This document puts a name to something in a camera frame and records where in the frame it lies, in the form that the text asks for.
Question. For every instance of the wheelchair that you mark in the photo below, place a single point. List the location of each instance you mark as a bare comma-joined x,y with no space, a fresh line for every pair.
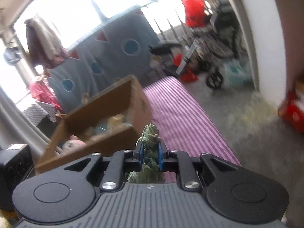
213,45

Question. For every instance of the green white scrunchie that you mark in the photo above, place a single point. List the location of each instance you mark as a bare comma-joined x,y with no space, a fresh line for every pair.
150,171

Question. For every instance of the red plastic bag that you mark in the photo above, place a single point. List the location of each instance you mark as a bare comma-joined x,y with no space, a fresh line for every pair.
194,13

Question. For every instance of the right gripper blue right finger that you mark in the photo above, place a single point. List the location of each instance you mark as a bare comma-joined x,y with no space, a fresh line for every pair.
181,164

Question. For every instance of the pink plush doll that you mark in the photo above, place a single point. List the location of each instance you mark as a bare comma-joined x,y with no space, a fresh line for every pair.
73,143

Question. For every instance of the pink checkered tablecloth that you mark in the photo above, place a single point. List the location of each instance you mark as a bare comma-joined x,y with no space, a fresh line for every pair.
182,123

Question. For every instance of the blue patterned hanging sheet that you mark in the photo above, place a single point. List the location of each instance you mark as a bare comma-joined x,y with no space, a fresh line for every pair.
115,49

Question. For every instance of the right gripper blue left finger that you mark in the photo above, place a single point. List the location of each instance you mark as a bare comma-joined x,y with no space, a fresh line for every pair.
121,163

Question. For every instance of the polka dot cloth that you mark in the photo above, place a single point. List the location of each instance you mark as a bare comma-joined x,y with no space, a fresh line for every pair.
38,111

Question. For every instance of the white curtain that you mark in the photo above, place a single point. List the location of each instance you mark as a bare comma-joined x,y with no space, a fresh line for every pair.
17,129

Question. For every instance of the brown cardboard box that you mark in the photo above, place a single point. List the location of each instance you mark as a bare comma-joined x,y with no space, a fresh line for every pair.
111,121

